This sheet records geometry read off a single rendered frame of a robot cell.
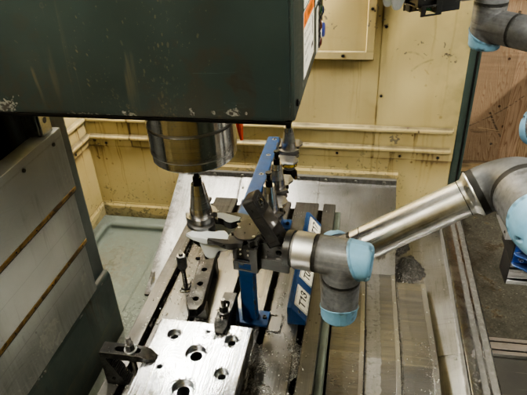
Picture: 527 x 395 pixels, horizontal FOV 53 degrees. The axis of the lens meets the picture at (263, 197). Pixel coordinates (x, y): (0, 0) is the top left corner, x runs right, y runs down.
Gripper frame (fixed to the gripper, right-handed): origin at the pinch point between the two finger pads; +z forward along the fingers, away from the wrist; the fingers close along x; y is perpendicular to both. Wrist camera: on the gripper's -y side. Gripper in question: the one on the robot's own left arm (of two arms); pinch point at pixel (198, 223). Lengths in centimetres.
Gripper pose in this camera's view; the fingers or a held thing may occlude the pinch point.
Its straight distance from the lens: 108.5
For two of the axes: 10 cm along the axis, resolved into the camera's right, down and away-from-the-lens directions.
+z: -9.5, -1.4, 2.8
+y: 0.3, 8.4, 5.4
